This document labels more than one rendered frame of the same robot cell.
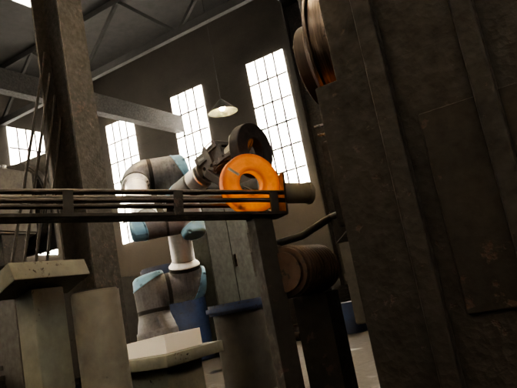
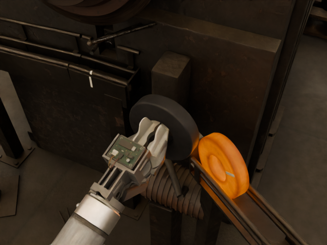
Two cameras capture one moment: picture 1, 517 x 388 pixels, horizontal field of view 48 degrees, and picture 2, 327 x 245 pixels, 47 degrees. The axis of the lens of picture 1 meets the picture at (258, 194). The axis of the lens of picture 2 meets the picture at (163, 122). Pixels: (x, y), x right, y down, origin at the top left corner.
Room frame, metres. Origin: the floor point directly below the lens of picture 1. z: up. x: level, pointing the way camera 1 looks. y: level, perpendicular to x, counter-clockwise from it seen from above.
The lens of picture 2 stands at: (1.64, 0.51, 1.42)
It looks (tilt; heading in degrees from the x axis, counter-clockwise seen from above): 48 degrees down; 265
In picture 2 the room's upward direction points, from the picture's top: straight up
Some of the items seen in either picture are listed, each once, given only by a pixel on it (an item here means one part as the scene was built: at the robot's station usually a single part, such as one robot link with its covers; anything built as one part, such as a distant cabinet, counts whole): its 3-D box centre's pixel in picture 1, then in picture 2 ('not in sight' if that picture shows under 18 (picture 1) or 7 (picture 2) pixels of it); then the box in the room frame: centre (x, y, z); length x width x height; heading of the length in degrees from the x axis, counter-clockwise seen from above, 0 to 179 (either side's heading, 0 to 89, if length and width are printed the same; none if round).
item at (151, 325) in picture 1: (155, 322); not in sight; (2.14, 0.45, 0.40); 0.15 x 0.15 x 0.10
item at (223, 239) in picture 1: (216, 272); not in sight; (5.63, 0.54, 0.75); 0.70 x 0.48 x 1.50; 150
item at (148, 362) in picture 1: (161, 358); not in sight; (2.13, 0.45, 0.28); 0.32 x 0.32 x 0.04; 60
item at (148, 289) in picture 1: (151, 290); not in sight; (2.14, 0.45, 0.52); 0.13 x 0.12 x 0.14; 105
